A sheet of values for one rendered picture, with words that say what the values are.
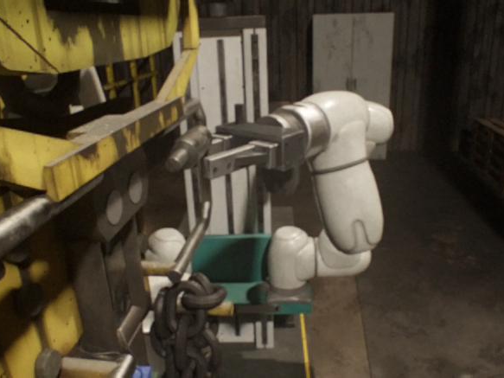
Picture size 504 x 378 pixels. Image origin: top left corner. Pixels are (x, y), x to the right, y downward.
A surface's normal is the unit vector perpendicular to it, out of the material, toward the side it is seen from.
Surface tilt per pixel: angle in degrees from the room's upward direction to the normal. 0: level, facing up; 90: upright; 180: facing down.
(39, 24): 90
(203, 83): 90
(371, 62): 90
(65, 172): 90
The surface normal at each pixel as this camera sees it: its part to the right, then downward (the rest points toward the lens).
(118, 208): 0.99, 0.01
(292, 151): 0.73, 0.21
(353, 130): 0.65, 0.04
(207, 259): -0.04, 0.35
